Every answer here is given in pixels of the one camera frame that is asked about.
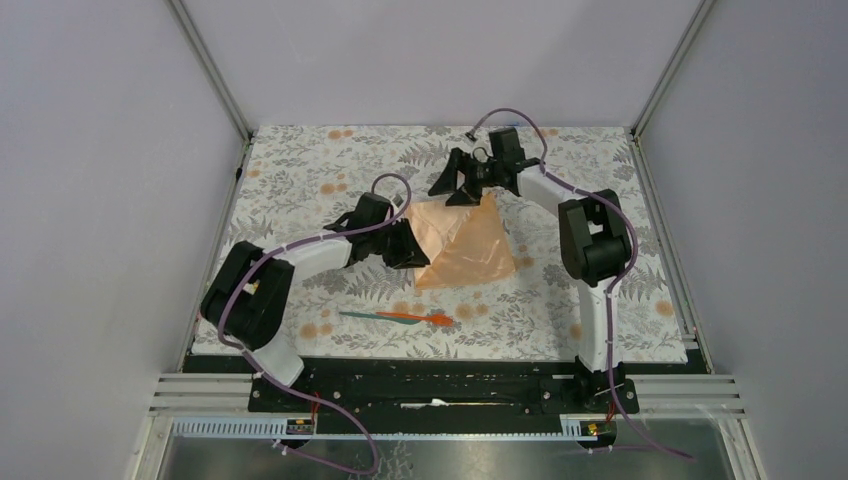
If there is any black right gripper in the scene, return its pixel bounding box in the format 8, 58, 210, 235
427, 148, 502, 208

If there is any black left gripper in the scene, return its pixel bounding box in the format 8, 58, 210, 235
368, 216, 429, 268

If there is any orange cloth napkin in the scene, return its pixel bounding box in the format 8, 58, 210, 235
406, 193, 516, 290

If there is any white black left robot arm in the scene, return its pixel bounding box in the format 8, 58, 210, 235
199, 193, 430, 411

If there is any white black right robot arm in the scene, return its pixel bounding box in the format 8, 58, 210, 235
428, 127, 638, 412

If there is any teal plastic knife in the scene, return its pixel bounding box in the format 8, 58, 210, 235
338, 311, 421, 325

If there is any orange plastic fork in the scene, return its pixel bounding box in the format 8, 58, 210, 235
377, 312, 454, 327

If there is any floral patterned tablecloth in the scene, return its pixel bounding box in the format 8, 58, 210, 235
228, 125, 686, 363

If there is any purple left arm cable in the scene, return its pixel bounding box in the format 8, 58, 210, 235
215, 173, 413, 476

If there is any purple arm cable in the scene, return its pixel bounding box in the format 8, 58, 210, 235
215, 173, 413, 476
465, 107, 694, 460

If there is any right aluminium frame post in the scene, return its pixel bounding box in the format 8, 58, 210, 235
630, 0, 717, 142

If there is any aluminium frame post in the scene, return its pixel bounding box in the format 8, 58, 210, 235
164, 0, 253, 142
630, 0, 717, 142

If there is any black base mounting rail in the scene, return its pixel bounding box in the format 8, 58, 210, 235
182, 354, 705, 436

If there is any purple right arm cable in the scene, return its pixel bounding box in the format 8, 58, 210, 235
465, 107, 694, 460

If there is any left aluminium frame post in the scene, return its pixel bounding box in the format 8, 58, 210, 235
164, 0, 253, 142

